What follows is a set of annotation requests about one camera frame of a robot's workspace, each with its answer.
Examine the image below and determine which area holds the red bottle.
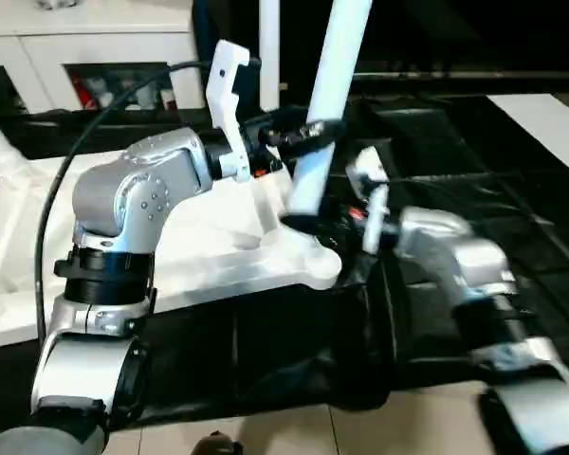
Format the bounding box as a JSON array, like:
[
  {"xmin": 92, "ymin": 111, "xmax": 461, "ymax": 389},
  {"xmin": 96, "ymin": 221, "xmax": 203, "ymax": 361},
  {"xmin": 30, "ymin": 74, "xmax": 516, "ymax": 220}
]
[{"xmin": 70, "ymin": 75, "xmax": 89, "ymax": 111}]

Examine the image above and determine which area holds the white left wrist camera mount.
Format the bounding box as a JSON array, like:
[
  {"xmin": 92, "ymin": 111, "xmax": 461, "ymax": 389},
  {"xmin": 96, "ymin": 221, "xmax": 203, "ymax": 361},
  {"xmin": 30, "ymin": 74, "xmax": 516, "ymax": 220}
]
[{"xmin": 205, "ymin": 40, "xmax": 263, "ymax": 185}]

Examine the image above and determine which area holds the white flat board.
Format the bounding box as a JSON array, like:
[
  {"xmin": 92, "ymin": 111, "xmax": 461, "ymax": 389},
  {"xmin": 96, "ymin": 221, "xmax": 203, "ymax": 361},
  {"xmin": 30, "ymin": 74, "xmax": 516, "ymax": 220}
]
[{"xmin": 486, "ymin": 93, "xmax": 569, "ymax": 187}]

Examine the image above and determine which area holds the black table mat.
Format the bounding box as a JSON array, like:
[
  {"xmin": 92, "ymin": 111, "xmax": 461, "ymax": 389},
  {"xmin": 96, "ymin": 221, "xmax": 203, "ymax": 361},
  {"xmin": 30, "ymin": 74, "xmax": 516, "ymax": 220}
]
[{"xmin": 0, "ymin": 89, "xmax": 569, "ymax": 423}]

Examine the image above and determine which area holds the white glass-door cabinet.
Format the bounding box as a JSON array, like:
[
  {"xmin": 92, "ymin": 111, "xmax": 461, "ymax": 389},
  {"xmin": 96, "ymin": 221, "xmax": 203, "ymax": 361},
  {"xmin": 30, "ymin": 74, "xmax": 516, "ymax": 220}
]
[{"xmin": 0, "ymin": 0, "xmax": 205, "ymax": 115}]

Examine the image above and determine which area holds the white plastic table leg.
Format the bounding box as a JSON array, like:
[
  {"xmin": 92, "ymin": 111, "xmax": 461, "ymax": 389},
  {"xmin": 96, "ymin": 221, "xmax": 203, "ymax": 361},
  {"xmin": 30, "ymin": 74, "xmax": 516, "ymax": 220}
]
[
  {"xmin": 0, "ymin": 100, "xmax": 30, "ymax": 179},
  {"xmin": 258, "ymin": 0, "xmax": 282, "ymax": 114},
  {"xmin": 284, "ymin": 0, "xmax": 375, "ymax": 218}
]

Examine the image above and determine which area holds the dark robot foot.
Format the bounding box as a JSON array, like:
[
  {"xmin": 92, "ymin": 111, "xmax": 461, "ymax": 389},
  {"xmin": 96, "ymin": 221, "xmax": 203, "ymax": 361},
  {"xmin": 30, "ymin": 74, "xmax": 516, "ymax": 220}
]
[{"xmin": 193, "ymin": 430, "xmax": 246, "ymax": 455}]

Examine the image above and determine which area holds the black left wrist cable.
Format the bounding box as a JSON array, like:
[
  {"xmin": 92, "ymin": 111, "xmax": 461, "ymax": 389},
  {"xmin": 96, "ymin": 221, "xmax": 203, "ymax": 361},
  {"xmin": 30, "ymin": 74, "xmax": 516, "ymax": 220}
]
[{"xmin": 32, "ymin": 58, "xmax": 215, "ymax": 338}]

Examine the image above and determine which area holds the clear glass ornament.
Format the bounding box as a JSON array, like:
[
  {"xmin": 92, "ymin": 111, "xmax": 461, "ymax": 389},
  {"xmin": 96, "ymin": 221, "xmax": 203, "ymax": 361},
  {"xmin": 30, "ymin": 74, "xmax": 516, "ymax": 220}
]
[{"xmin": 32, "ymin": 0, "xmax": 80, "ymax": 11}]

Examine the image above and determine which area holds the white plastic table top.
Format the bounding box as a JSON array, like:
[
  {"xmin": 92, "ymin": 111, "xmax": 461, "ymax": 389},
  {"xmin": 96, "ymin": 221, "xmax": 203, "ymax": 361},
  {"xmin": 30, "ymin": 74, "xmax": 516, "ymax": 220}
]
[{"xmin": 0, "ymin": 151, "xmax": 343, "ymax": 353}]

